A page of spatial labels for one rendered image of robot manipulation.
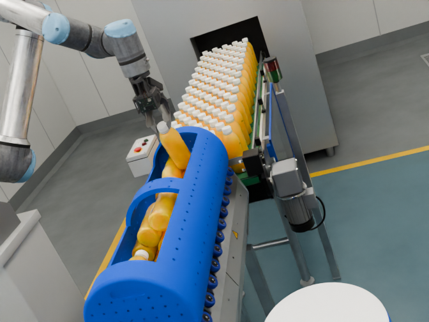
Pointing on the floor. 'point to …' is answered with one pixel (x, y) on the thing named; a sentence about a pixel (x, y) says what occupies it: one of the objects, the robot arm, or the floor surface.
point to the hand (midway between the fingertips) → (162, 126)
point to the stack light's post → (306, 180)
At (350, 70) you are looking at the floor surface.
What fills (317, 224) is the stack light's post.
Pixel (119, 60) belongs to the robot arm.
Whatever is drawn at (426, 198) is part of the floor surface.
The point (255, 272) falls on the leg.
